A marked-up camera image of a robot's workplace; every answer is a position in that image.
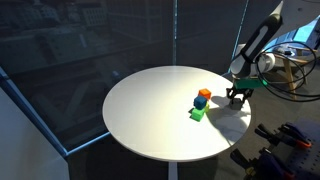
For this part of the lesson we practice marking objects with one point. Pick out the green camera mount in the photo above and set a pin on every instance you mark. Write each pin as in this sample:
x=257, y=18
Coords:
x=249, y=83

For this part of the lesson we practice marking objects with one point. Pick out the yellow-green block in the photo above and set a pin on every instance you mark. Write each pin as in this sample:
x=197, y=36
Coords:
x=207, y=107

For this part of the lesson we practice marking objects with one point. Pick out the orange block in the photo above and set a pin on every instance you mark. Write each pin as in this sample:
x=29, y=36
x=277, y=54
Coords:
x=205, y=93

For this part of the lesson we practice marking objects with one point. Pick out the purple-handled spring clamp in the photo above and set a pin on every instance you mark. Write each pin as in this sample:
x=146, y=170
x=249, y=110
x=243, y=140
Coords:
x=266, y=167

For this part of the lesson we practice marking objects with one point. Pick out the white table pedestal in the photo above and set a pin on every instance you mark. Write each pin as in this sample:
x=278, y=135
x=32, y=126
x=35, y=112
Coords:
x=172, y=171

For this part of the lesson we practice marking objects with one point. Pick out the orange-tipped spring clamp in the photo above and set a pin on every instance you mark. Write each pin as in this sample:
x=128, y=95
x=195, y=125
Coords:
x=287, y=133

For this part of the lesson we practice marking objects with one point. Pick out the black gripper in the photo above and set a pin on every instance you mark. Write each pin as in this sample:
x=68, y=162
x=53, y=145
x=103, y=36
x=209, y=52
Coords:
x=232, y=92

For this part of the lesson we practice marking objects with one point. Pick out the blue block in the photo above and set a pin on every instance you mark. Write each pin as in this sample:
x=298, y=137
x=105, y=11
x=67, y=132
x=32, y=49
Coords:
x=200, y=102

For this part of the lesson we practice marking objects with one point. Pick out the green block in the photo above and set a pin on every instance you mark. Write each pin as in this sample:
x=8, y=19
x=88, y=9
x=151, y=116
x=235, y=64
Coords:
x=197, y=114

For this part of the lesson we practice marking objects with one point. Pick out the wooden chair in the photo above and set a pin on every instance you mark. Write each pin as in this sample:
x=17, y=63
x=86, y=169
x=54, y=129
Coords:
x=292, y=57

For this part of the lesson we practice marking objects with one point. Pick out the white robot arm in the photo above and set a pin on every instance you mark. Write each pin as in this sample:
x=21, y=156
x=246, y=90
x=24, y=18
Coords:
x=248, y=66

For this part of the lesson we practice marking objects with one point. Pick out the gray block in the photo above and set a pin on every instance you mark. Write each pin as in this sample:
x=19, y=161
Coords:
x=235, y=105

